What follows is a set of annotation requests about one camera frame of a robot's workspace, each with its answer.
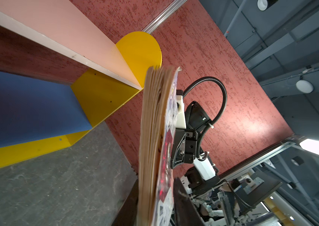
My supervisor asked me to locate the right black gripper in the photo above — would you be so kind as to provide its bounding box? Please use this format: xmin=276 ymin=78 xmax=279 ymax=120
xmin=170 ymin=129 xmax=198 ymax=169

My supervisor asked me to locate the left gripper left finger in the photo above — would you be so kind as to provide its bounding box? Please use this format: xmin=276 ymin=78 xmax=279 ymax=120
xmin=112 ymin=180 xmax=138 ymax=226

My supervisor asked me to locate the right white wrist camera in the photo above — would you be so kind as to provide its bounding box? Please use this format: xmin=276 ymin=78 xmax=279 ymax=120
xmin=176 ymin=89 xmax=186 ymax=129

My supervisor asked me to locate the right corner aluminium post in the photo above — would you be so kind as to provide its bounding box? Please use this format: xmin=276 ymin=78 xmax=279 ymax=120
xmin=142 ymin=0 xmax=187 ymax=34

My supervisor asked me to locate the round ceiling lamp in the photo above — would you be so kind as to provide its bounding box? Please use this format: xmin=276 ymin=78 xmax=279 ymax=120
xmin=296 ymin=80 xmax=314 ymax=94
xmin=257 ymin=0 xmax=278 ymax=11

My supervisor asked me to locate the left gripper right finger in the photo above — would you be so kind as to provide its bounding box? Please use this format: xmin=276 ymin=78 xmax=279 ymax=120
xmin=173 ymin=178 xmax=204 ymax=226

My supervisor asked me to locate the right black corrugated cable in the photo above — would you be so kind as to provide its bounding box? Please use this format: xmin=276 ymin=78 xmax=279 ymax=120
xmin=182 ymin=76 xmax=228 ymax=159

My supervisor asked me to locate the red pink picture book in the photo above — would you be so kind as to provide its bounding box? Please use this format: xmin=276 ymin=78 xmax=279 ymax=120
xmin=136 ymin=66 xmax=181 ymax=226

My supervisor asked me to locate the yellow pink blue bookshelf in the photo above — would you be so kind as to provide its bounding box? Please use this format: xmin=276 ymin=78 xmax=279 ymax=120
xmin=0 ymin=1 xmax=166 ymax=168

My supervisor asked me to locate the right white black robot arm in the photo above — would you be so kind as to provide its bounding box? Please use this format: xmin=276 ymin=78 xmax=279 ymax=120
xmin=170 ymin=98 xmax=220 ymax=196

